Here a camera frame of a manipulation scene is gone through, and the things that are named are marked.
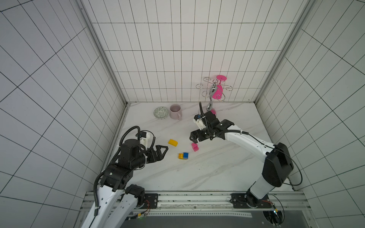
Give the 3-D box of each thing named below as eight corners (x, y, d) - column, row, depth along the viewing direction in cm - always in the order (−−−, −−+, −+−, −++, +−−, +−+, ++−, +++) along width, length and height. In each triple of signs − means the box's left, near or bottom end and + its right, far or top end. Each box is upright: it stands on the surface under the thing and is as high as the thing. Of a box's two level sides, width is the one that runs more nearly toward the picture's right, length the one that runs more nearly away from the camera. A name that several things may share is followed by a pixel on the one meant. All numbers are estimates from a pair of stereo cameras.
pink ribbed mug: (169, 121, 109) (169, 115, 104) (170, 109, 117) (170, 103, 111) (182, 121, 109) (182, 115, 104) (182, 109, 117) (182, 103, 111)
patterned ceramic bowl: (153, 120, 110) (152, 116, 106) (155, 110, 116) (154, 106, 113) (168, 120, 110) (167, 116, 106) (169, 110, 116) (168, 106, 113)
